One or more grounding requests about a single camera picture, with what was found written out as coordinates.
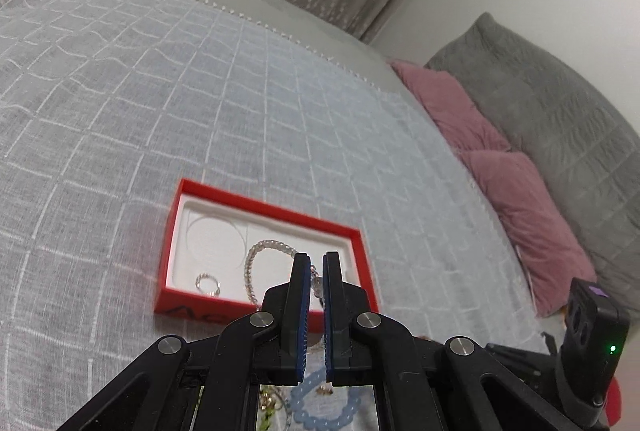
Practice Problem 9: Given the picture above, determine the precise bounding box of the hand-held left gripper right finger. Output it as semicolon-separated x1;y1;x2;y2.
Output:
322;252;591;431

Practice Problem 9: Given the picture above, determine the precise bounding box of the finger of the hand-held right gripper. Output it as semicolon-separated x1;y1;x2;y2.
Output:
485;332;560;382

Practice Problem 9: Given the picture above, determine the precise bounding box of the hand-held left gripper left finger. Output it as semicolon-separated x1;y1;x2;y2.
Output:
55;252;308;431

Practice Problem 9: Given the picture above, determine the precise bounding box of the silver chain bracelet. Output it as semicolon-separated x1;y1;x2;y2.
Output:
243;238;326;312

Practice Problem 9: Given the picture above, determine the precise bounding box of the light blue bead bracelet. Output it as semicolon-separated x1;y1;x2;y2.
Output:
291;370;372;431

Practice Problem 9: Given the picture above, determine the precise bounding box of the green bead bracelet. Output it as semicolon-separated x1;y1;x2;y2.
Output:
257;388;291;431

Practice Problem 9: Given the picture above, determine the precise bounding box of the red jewelry box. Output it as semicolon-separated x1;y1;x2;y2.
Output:
154;178;379;329

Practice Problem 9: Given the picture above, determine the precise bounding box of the red object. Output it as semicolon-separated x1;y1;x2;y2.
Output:
606;378;624;427

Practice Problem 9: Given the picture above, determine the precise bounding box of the pink pillow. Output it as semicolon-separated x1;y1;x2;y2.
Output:
459;150;599;318
390;60;512;158

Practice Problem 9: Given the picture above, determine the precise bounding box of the grey quilted pillow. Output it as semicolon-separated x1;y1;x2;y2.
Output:
423;12;640;312

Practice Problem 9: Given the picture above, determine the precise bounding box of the grey checked blanket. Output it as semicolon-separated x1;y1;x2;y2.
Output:
0;0;551;431

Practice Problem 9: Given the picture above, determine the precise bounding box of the small silver ring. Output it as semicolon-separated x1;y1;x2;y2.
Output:
196;273;221;297

